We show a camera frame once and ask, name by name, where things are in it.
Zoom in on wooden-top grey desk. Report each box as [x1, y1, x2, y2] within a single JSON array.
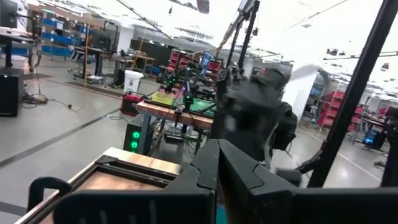
[[0, 29, 35, 68]]

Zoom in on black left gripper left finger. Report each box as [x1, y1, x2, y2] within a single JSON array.
[[52, 139, 220, 224]]

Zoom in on black desk monitor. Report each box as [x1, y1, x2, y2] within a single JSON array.
[[0, 0, 18, 29]]

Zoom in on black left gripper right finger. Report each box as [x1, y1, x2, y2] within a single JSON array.
[[218, 139, 398, 224]]

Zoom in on blue storage bin rack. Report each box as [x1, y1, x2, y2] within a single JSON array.
[[39, 17, 85, 59]]

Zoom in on wooden desk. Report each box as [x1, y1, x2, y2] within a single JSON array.
[[108, 54, 156, 79]]

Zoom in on red parts bin rack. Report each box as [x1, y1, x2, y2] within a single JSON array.
[[167, 49, 223, 76]]

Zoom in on hanging yellow cable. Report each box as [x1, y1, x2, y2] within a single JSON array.
[[83, 18, 91, 90]]

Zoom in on monitor with blue screen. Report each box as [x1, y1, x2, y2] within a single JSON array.
[[200, 51, 214, 78]]

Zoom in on black desk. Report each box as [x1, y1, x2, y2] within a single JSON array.
[[72, 45, 109, 79]]

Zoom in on person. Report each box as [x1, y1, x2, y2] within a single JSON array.
[[211, 67, 299, 163]]

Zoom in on black articulated machine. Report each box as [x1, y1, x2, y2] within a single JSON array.
[[381, 107, 398, 188]]

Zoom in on red toolbox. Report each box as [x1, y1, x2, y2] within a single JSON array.
[[120, 91, 146, 117]]

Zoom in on black computer tower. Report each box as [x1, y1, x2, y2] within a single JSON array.
[[0, 67, 25, 118]]

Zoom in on green bench mat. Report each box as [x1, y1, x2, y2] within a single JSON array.
[[188, 98, 218, 118]]

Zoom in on tangled black cables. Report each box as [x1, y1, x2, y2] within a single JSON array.
[[21, 71, 75, 110]]

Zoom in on black arched table handle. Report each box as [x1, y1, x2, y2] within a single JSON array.
[[27, 176, 73, 212]]

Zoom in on white bucket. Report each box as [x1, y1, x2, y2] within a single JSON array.
[[123, 70, 145, 93]]

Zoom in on wooden workbench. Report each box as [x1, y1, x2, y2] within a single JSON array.
[[136, 101, 215, 156]]

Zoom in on black computer with green lights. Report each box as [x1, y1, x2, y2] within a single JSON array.
[[123, 114, 147, 154]]

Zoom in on yellow plastic bin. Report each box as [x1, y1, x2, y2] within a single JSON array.
[[151, 91, 174, 106]]

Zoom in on red shelving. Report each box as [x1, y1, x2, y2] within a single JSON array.
[[316, 90, 365, 132]]

